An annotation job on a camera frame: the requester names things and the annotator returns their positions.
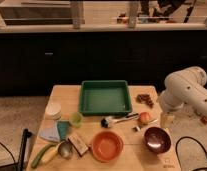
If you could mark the yellow banana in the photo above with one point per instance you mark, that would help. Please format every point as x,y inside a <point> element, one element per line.
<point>50,154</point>

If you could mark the brown dried fruit cluster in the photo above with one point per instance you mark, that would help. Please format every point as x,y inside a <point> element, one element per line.
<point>146,99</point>

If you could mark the orange bowl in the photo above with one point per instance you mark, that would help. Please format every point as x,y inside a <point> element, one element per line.
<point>106,146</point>

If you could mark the small green cup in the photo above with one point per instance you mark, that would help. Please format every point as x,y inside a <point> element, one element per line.
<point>75,119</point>

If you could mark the red apple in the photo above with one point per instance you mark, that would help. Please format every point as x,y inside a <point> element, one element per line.
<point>144,118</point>

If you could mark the brown wooden block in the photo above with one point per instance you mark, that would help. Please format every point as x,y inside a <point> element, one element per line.
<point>78,144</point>

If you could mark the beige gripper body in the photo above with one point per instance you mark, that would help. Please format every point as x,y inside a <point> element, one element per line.
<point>166,119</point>

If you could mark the dark brown bowl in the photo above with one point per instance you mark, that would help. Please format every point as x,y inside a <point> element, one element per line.
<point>157,140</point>

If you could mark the black stand post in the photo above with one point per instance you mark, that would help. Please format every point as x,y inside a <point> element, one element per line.
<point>25,136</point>

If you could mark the black handled brush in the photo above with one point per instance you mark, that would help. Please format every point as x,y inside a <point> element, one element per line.
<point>109,121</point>

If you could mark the light blue cloth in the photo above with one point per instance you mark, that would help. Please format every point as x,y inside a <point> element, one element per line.
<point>50,134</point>

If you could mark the green cucumber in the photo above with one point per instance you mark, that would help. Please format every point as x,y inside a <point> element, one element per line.
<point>40,154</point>

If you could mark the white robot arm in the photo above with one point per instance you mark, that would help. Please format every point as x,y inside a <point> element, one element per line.
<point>183,87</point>

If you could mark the green plastic tray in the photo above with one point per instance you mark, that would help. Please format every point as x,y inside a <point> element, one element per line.
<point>104,97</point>

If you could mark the metal measuring cup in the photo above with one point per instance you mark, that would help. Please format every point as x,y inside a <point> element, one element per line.
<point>65,150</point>

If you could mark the teal cloth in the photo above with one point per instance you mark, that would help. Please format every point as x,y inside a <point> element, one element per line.
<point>63,129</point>

